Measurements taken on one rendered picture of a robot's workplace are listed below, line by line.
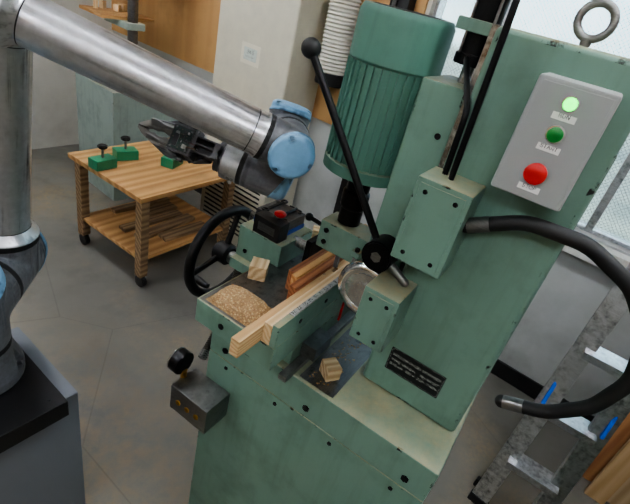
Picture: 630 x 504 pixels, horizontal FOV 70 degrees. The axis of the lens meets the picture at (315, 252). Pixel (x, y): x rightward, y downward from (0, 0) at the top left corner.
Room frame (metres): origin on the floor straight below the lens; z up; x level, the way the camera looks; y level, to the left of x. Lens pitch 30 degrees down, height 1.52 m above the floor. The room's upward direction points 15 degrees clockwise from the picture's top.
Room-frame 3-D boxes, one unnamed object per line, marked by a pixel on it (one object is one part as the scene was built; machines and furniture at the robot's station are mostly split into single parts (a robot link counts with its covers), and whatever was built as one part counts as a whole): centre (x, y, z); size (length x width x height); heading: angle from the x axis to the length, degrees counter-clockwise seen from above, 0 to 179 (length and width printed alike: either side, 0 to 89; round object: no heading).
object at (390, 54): (0.93, -0.06, 1.35); 0.18 x 0.18 x 0.31
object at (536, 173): (0.63, -0.26, 1.36); 0.03 x 0.01 x 0.03; 64
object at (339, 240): (0.92, -0.07, 1.03); 0.14 x 0.07 x 0.09; 64
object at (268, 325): (0.93, -0.08, 0.92); 0.60 x 0.02 x 0.05; 154
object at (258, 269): (0.88, 0.12, 0.92); 0.04 x 0.04 x 0.04; 2
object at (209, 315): (0.99, 0.03, 0.87); 0.61 x 0.30 x 0.06; 154
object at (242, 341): (0.92, -0.05, 0.92); 0.68 x 0.02 x 0.04; 154
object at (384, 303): (0.70, -0.15, 1.02); 0.09 x 0.07 x 0.12; 154
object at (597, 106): (0.66, -0.28, 1.40); 0.10 x 0.06 x 0.16; 64
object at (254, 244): (1.03, 0.11, 0.91); 0.15 x 0.14 x 0.09; 154
